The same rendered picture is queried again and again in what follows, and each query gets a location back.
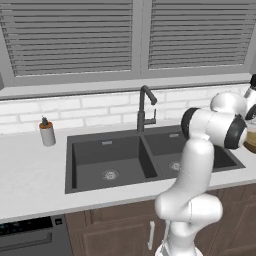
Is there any dark grey double sink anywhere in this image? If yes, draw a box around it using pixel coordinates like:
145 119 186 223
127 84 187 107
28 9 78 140
64 124 247 195

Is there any brown cupboard door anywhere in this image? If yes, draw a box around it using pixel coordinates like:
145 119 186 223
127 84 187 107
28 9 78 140
64 199 168 256
195 183 256 256

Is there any dark grey tap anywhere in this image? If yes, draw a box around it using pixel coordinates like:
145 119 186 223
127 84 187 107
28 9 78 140
136 84 158 135

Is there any grey soap dispenser brown top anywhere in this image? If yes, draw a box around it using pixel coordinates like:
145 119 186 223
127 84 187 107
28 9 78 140
38 116 57 148

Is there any grey window with blinds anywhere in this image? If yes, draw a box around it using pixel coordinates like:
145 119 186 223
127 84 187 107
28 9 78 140
0 0 256 100

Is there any glass jug with brown liquid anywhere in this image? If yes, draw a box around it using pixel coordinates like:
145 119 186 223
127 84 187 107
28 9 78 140
243 118 256 154

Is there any dark grey dishwasher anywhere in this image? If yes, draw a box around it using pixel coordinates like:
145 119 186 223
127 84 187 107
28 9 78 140
0 214 74 256

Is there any white cupboard door handle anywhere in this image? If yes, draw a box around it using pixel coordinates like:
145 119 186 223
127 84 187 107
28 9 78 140
147 220 156 251

